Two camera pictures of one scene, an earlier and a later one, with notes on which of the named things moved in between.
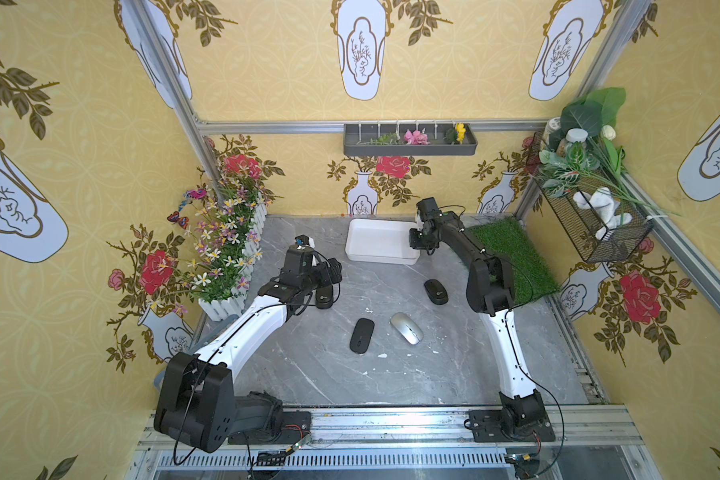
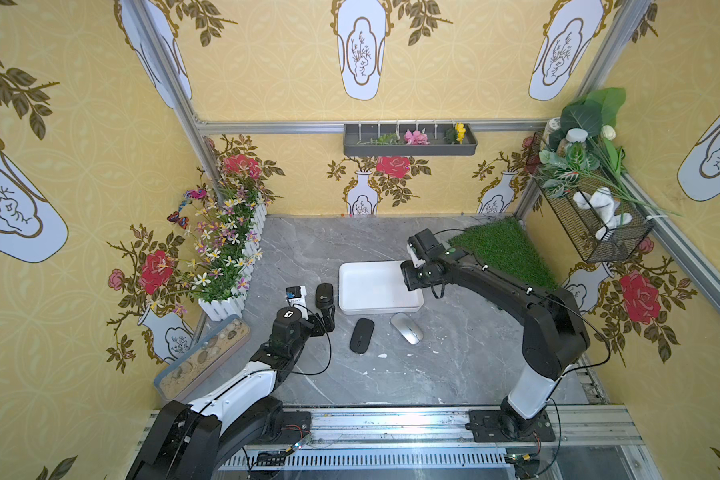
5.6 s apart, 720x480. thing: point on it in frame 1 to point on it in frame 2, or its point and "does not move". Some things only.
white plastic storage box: [381, 241] to [375, 287]
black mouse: [361, 335] does not move
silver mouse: [407, 328] does not move
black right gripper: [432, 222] to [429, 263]
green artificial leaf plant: [584, 151] does not move
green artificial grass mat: [507, 238] does not move
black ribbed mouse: [324, 296] does not move
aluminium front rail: [615, 426] does not move
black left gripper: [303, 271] to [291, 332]
